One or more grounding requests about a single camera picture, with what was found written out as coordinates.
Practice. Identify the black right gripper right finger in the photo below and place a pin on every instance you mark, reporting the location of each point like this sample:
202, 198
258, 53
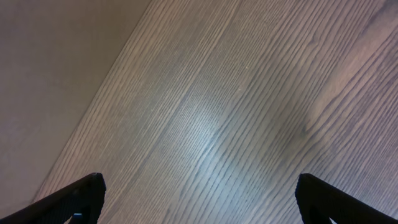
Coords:
320, 202

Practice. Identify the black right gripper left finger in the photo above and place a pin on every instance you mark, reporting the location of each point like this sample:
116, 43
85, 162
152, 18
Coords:
79, 202

